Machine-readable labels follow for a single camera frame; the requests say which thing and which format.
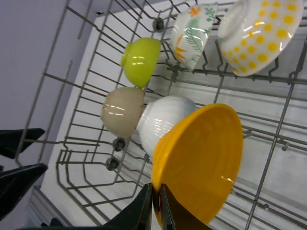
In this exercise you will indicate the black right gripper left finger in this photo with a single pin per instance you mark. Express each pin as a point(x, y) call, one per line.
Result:
point(136, 216)

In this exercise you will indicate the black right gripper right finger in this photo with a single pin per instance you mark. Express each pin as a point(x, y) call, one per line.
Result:
point(174, 216)

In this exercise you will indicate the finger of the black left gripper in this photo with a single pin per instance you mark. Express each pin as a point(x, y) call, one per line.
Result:
point(15, 183)
point(10, 140)

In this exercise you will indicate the orange ribbed bowl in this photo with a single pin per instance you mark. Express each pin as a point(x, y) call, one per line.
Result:
point(198, 160)

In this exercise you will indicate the white ribbed bowl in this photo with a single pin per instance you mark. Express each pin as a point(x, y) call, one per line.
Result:
point(159, 117)

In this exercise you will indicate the beige bowl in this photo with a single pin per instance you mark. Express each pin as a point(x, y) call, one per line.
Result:
point(122, 110)

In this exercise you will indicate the lime green bowl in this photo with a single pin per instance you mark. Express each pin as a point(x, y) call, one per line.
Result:
point(139, 60)

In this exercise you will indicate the white floral leaf bowl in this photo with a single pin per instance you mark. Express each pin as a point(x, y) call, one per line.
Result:
point(190, 33)

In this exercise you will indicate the white yellow dotted bowl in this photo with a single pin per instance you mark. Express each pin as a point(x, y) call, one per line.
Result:
point(253, 33)

